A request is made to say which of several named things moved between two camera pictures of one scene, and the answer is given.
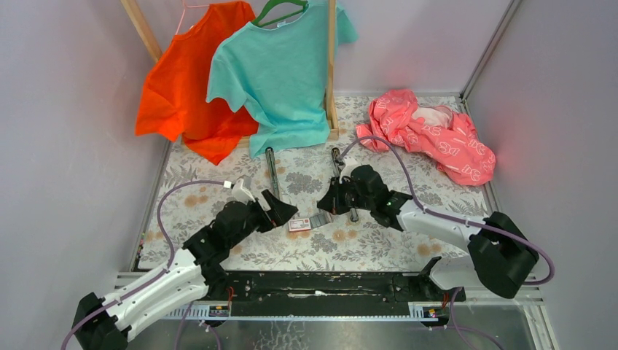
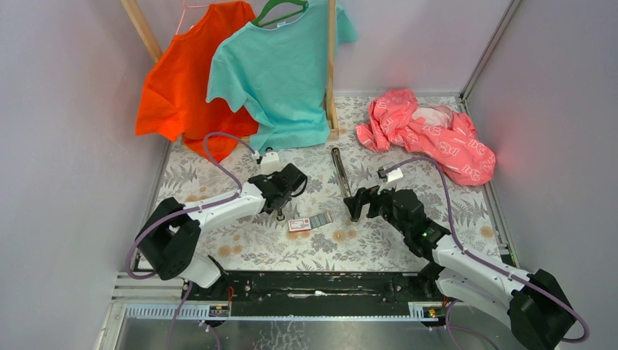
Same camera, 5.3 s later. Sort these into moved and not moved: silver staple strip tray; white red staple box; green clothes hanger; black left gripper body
Moved: black left gripper body
Not moved: green clothes hanger; white red staple box; silver staple strip tray
